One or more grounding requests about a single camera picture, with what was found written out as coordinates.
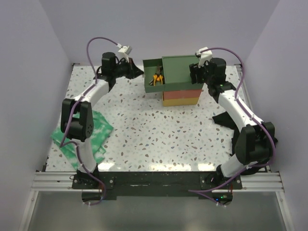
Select aluminium rail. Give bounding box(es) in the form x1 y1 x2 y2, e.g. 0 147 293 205
31 172 284 192

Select orange black pliers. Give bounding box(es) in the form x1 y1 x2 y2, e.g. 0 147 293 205
149 65 164 86

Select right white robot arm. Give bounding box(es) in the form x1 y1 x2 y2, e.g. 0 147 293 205
189 58 275 189

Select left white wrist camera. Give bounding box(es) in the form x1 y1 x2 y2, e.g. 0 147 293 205
117 43 132 61

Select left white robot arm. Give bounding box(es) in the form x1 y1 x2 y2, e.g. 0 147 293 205
60 52 144 189

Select green white cloth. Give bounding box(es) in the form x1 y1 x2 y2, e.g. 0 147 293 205
60 111 113 170

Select yellow drawer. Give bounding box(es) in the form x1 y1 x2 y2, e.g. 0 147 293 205
163 97 199 107

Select green drawer box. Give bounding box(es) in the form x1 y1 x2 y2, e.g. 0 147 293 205
143 55 203 93

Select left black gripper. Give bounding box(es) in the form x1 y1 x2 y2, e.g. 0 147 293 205
113 57 144 80

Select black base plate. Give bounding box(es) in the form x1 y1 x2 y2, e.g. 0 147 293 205
71 170 243 203

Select orange drawer box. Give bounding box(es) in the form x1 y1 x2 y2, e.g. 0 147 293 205
163 89 202 100

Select black cloth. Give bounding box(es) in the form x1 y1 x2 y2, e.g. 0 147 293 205
213 112 273 179

